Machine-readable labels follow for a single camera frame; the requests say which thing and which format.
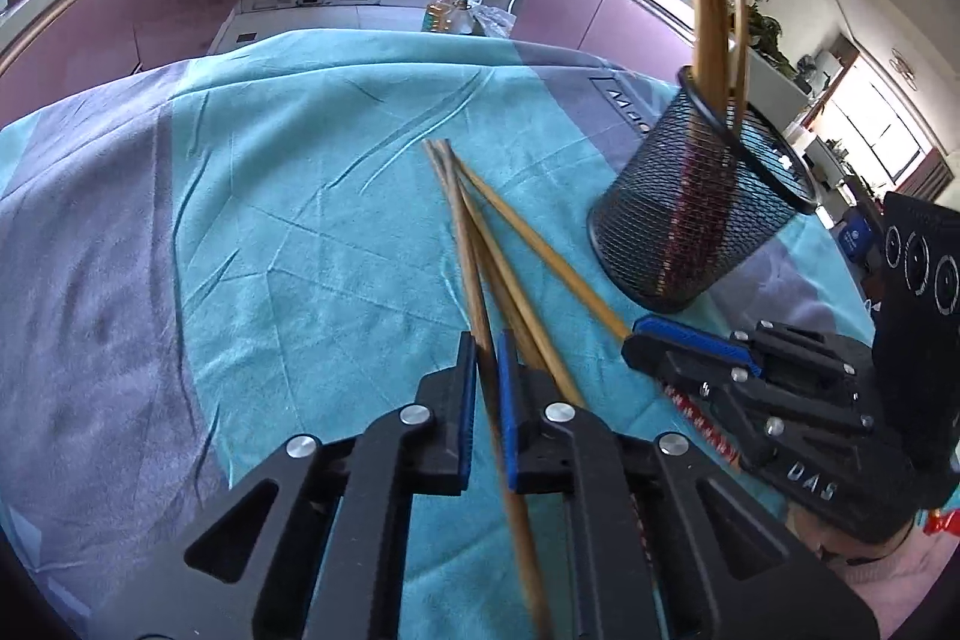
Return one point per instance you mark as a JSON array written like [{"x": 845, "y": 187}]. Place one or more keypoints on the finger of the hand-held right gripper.
[
  {"x": 697, "y": 385},
  {"x": 697, "y": 338}
]

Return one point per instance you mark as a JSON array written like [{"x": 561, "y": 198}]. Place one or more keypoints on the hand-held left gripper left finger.
[{"x": 469, "y": 400}]

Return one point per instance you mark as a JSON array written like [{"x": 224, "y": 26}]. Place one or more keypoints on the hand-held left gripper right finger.
[{"x": 511, "y": 415}]

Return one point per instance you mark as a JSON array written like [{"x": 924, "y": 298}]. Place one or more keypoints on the black mesh holder cup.
[{"x": 675, "y": 212}]

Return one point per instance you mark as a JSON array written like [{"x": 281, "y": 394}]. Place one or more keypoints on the teal and grey tablecloth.
[{"x": 300, "y": 235}]

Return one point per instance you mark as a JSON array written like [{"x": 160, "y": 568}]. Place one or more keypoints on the green leafy plant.
[{"x": 769, "y": 33}]

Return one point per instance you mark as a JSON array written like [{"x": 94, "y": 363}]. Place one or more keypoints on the clear plastic bag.
[{"x": 489, "y": 16}]

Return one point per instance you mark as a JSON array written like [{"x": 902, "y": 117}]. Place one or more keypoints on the yellow cooking oil bottle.
[{"x": 441, "y": 10}]

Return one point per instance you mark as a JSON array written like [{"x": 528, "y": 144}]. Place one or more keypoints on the round wall clock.
[{"x": 904, "y": 66}]

